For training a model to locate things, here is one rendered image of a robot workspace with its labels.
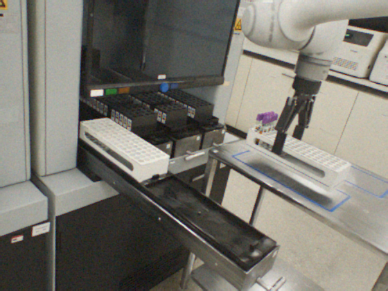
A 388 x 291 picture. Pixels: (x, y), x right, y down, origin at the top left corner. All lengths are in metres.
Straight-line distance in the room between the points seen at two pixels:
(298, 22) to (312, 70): 0.19
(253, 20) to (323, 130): 2.35
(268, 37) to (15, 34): 0.56
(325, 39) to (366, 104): 2.05
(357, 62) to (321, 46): 2.04
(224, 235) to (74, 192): 0.44
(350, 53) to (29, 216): 2.58
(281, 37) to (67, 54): 0.52
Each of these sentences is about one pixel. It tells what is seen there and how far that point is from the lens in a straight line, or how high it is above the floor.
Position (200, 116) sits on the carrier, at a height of 0.84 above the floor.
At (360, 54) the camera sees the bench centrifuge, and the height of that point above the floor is 1.08.
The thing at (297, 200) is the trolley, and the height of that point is 0.82.
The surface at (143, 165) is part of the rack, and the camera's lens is 0.84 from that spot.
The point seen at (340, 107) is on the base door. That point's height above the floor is 0.65.
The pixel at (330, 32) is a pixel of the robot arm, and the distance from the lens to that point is 0.93.
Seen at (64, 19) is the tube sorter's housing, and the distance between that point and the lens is 0.90.
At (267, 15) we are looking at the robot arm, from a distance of 0.81.
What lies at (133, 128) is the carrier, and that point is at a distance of 1.10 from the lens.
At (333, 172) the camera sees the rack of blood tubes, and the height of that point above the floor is 0.91.
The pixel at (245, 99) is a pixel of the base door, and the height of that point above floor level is 0.41.
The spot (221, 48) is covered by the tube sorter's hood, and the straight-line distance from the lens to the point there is 1.30.
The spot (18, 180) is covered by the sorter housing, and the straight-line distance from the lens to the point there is 0.99.
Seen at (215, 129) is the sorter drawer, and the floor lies 0.81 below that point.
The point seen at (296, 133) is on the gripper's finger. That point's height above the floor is 0.94.
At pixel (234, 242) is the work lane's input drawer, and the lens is 0.76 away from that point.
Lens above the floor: 1.27
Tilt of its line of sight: 24 degrees down
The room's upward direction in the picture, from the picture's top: 11 degrees clockwise
